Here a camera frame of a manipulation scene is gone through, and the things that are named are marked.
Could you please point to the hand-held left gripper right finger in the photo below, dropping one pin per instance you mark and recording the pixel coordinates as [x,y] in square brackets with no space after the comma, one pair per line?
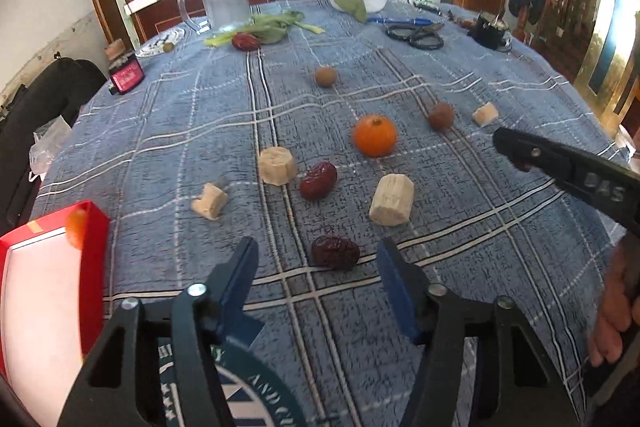
[397,292]

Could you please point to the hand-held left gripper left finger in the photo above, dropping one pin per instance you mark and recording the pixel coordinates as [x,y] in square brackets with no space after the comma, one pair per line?
[245,272]

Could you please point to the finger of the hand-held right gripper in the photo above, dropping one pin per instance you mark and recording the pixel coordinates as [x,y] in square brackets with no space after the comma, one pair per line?
[550,159]

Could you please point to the dark red date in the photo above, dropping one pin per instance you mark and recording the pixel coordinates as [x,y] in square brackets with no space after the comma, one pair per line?
[335,252]

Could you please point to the small peeled banana piece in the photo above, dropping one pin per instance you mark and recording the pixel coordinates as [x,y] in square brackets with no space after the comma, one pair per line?
[485,113]
[210,202]

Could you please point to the long peeled banana piece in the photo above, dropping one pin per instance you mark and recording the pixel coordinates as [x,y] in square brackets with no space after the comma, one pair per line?
[392,199]

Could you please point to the bright red date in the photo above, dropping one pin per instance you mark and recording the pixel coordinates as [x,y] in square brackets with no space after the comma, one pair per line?
[318,180]

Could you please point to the brown longan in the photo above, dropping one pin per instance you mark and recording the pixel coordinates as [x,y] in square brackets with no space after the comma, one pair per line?
[326,77]
[441,116]

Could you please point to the orange mandarin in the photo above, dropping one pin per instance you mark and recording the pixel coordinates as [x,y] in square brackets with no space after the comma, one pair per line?
[375,137]

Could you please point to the small orange kumquat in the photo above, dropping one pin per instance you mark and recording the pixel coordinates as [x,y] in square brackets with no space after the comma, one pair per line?
[77,229]

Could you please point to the red cardboard box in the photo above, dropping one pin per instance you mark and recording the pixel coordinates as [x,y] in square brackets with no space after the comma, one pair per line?
[35,307]

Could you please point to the person's right hand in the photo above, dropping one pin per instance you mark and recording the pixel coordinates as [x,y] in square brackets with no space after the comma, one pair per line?
[617,322]

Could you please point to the round peeled banana piece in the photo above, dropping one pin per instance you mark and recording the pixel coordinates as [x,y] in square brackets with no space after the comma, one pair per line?
[276,165]

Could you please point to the round printed emblem mat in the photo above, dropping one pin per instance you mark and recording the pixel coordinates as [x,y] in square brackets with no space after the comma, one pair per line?
[260,387]

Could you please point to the gold framed panel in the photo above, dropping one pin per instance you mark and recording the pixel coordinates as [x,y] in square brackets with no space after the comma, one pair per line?
[610,47]

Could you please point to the wooden stair railing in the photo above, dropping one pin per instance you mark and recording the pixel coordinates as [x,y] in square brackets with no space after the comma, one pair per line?
[565,22]

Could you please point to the small black device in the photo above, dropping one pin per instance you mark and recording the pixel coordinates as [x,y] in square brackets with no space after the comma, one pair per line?
[487,32]

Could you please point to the blue plaid tablecloth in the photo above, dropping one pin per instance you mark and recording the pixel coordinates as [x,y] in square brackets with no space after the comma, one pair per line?
[200,122]

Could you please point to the black scissors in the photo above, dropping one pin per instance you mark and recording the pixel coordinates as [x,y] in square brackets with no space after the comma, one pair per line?
[425,41]

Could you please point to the small black tool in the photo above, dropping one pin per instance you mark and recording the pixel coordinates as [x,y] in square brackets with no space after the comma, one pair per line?
[427,7]

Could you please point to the blue pen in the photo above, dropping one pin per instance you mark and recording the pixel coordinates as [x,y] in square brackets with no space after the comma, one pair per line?
[400,21]

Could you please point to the red labelled jar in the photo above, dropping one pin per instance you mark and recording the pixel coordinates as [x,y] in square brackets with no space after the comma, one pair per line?
[126,77]

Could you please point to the clear plastic bag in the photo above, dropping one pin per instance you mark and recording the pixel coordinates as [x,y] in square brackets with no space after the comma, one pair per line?
[47,147]

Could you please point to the round logo plate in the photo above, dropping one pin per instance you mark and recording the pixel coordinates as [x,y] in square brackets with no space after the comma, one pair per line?
[152,47]

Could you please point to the green leafy vegetable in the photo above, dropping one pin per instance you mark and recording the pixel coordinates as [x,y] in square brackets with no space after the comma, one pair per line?
[275,27]

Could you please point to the green vegetable leaf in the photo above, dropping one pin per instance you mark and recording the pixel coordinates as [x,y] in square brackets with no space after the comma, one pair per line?
[352,4]

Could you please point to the brown cork lid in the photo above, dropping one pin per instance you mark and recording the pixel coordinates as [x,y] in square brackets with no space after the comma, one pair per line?
[115,48]

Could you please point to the black sofa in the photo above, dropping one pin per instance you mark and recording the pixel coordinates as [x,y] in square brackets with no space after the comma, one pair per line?
[45,107]

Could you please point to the long white box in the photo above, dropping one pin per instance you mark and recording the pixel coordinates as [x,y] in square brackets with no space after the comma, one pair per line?
[142,2]

